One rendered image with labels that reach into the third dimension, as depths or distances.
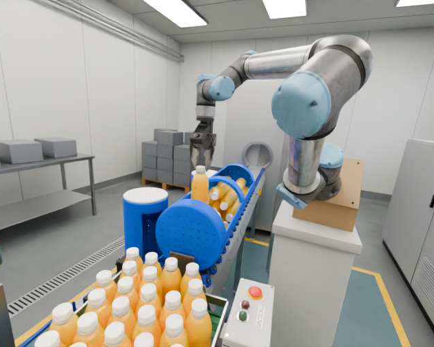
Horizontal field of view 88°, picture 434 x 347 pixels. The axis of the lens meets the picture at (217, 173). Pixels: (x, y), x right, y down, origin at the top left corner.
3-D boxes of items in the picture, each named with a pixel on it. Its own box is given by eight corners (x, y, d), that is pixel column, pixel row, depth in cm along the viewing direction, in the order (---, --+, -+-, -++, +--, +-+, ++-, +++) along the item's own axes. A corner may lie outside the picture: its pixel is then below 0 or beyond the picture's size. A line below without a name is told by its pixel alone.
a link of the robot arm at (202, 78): (202, 72, 79) (193, 75, 86) (200, 104, 81) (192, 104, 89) (222, 75, 82) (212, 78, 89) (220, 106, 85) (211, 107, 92)
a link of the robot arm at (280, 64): (399, 6, 41) (242, 44, 80) (362, 40, 39) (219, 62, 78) (399, 66, 47) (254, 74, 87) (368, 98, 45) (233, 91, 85)
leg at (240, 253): (239, 291, 208) (246, 230, 193) (238, 295, 203) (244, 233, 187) (233, 289, 210) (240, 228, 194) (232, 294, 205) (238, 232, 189)
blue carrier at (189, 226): (252, 202, 168) (256, 166, 161) (218, 280, 87) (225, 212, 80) (215, 196, 176) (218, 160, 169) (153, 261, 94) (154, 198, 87)
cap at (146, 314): (139, 311, 55) (138, 306, 54) (156, 310, 56) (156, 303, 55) (136, 326, 51) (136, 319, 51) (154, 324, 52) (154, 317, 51)
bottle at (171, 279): (167, 326, 72) (168, 276, 67) (156, 312, 76) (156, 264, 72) (184, 313, 77) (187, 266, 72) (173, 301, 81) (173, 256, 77)
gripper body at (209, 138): (216, 147, 95) (218, 118, 92) (209, 150, 87) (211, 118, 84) (199, 145, 97) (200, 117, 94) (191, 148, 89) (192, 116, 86)
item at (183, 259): (194, 282, 88) (195, 254, 84) (192, 286, 85) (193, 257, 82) (171, 275, 90) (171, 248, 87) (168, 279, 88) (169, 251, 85)
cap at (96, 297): (85, 306, 55) (85, 300, 55) (92, 294, 59) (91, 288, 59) (102, 306, 56) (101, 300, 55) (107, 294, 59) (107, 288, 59)
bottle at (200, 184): (198, 208, 100) (199, 168, 96) (210, 213, 97) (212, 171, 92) (187, 213, 95) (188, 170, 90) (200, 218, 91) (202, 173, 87)
